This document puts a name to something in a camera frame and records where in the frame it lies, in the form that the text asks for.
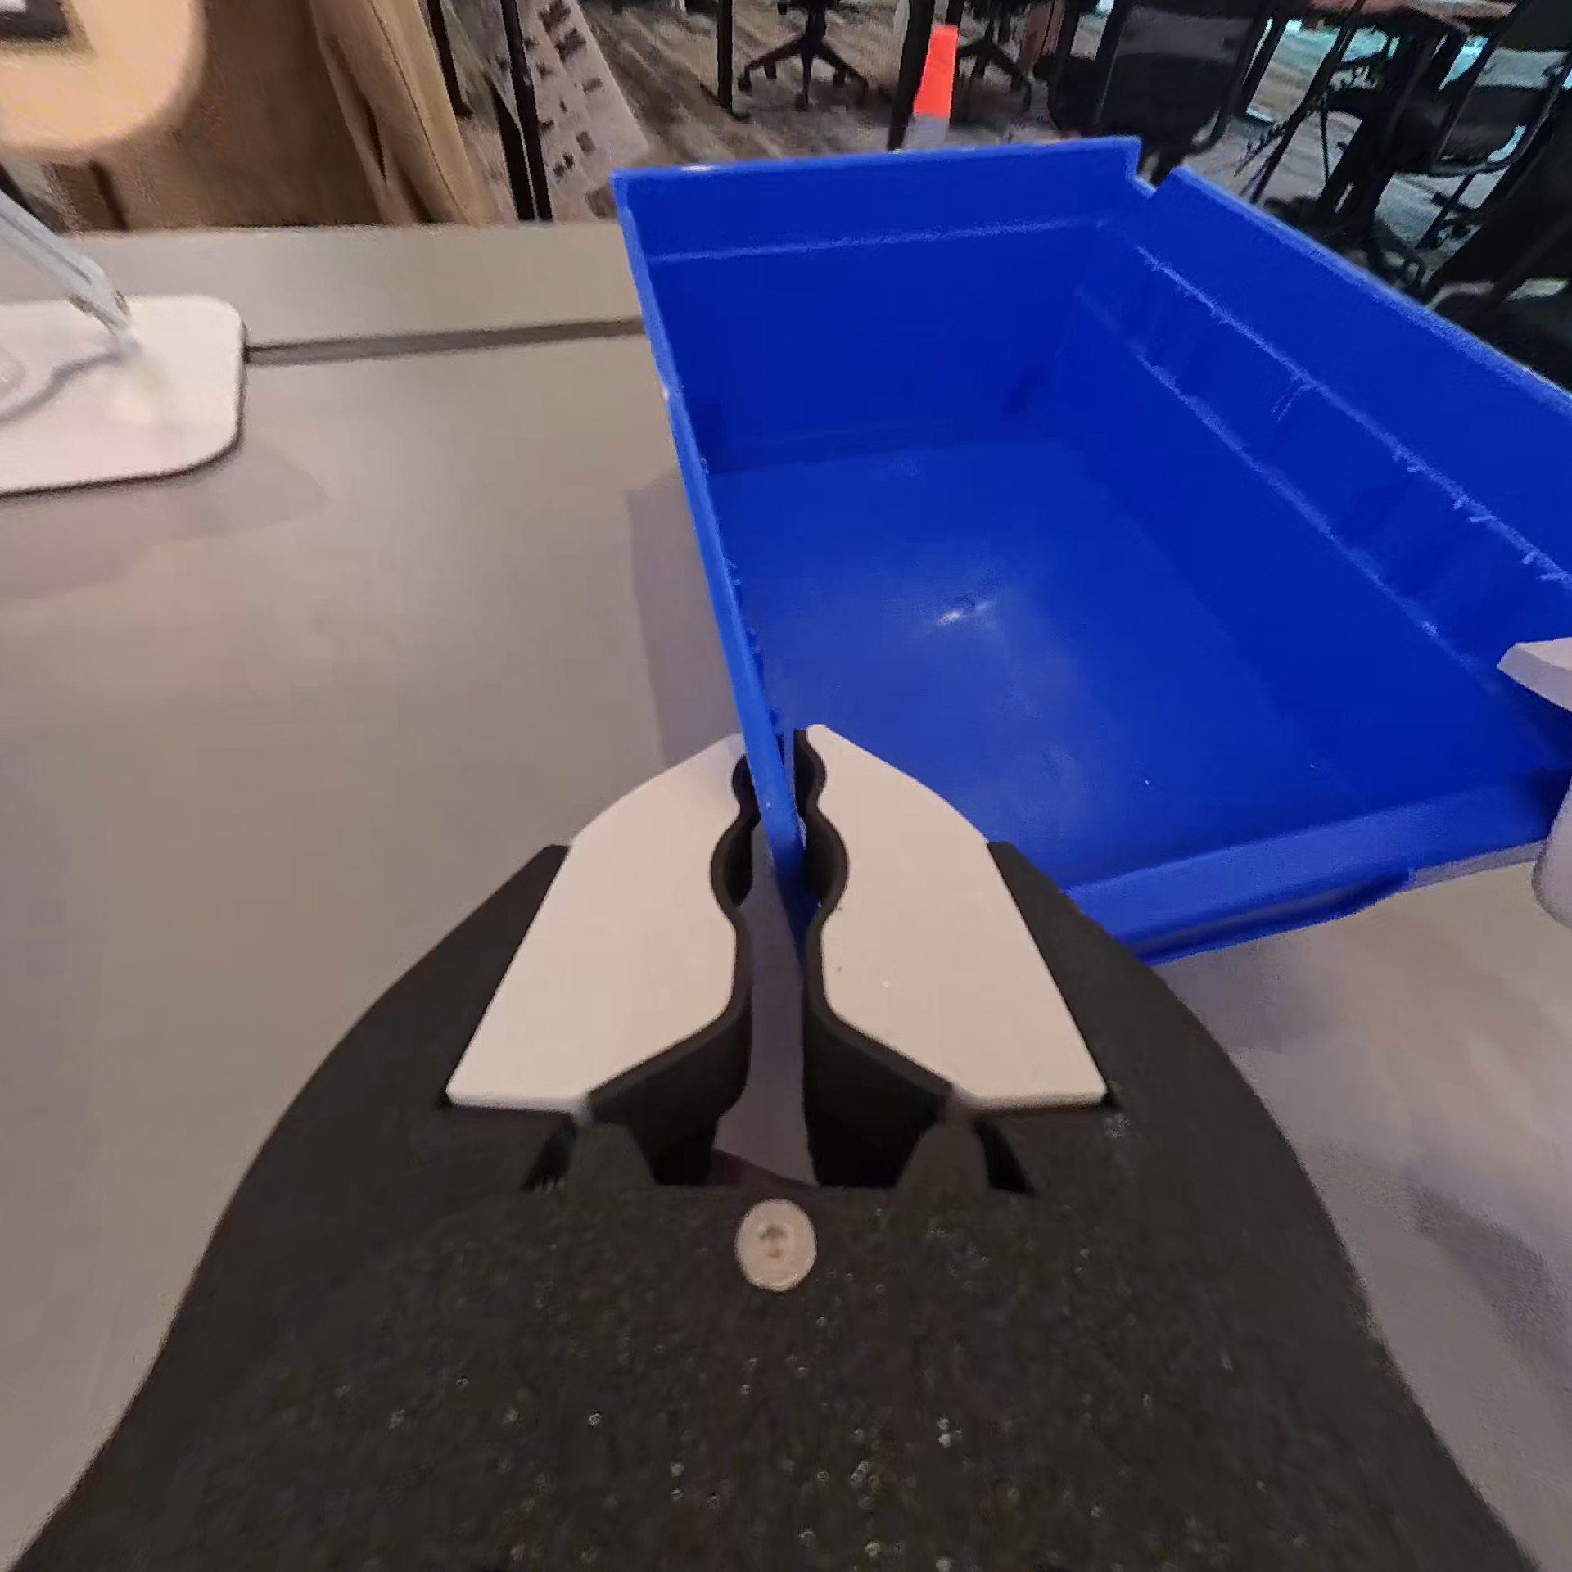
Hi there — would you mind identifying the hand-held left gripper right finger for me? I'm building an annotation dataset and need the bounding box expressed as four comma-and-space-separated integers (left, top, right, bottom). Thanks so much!
795, 723, 1111, 1119

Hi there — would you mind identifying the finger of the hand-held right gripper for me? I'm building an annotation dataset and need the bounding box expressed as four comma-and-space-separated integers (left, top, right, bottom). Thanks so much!
1498, 637, 1572, 713
1533, 799, 1572, 928

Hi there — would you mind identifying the white and wooden book stand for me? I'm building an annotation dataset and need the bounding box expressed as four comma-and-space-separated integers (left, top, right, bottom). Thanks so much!
0, 0, 247, 495

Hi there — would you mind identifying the wooden top office table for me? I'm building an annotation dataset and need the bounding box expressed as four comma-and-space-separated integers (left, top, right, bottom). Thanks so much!
706, 0, 1517, 124

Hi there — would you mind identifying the newspaper sheet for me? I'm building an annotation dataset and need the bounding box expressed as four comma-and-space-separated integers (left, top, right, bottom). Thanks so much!
490, 0, 651, 222

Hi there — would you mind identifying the blue plastic bin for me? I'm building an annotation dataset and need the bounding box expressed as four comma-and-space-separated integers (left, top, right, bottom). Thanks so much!
609, 136, 1572, 965

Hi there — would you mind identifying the black office chair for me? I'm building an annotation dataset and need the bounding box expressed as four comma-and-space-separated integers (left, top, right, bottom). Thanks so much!
1049, 0, 1279, 173
736, 0, 872, 112
1424, 0, 1572, 362
1319, 17, 1542, 247

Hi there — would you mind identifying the orange traffic cone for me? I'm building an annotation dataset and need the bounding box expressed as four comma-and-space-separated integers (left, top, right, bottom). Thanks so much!
902, 24, 962, 150

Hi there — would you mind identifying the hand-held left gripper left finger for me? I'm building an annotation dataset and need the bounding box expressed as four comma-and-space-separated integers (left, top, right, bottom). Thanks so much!
445, 734, 753, 1119

